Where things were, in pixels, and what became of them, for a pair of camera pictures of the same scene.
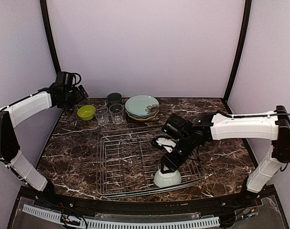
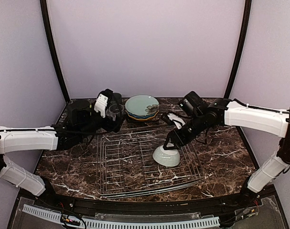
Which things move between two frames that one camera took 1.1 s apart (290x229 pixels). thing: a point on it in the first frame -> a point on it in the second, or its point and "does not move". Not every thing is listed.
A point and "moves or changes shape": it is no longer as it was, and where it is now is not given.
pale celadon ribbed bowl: [167, 180] moves or changes shape
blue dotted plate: [143, 116] does not move
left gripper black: [80, 92] -> [113, 115]
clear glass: [116, 111] does not move
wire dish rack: [127, 161] does not move
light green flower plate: [142, 105] does not move
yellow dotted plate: [142, 120] does not move
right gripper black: [170, 162] -> [177, 138]
